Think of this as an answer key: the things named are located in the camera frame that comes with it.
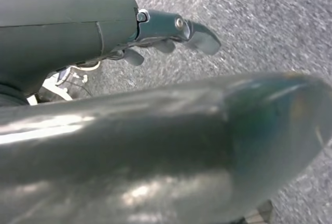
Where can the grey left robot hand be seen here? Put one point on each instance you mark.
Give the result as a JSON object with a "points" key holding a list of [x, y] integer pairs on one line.
{"points": [[65, 26]]}

